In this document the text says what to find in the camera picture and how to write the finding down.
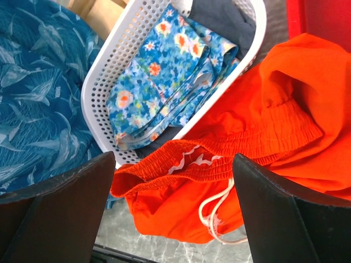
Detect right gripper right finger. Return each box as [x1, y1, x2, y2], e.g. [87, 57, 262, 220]
[233, 153, 350, 262]

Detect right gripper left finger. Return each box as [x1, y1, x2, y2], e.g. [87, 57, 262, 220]
[1, 152, 115, 262]

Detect blue floral fabric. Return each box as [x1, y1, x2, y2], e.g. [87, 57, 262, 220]
[106, 5, 239, 150]

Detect white perforated plastic basket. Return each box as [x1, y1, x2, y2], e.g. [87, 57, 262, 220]
[81, 0, 267, 168]

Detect wooden clothes rack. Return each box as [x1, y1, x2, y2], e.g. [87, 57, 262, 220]
[66, 0, 129, 41]

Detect blue leaf print shorts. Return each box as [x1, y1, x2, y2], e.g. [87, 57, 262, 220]
[0, 0, 121, 209]

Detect red plastic bin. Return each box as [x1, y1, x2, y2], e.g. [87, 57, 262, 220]
[286, 0, 350, 52]

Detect orange shorts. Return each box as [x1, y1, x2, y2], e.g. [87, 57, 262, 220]
[110, 33, 350, 244]

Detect dark grey folded fabric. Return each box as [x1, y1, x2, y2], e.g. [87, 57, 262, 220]
[189, 0, 256, 60]

